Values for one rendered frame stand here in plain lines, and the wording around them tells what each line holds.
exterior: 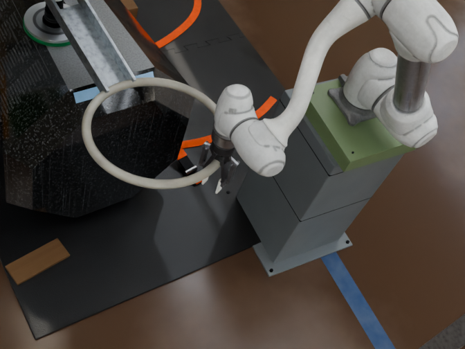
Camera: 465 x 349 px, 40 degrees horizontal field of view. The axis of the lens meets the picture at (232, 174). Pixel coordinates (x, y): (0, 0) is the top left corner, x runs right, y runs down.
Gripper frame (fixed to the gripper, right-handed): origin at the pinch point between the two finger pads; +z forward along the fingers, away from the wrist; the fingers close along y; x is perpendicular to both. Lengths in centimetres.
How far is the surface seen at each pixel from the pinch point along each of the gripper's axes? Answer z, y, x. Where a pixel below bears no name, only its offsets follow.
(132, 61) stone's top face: -3, 54, -24
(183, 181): -10.8, 3.4, 15.2
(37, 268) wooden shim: 80, 55, 27
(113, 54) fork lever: -14, 54, -12
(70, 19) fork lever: -19, 73, -11
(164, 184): -10.4, 7.0, 20.0
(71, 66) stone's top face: -3, 67, -6
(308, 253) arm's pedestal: 85, -33, -63
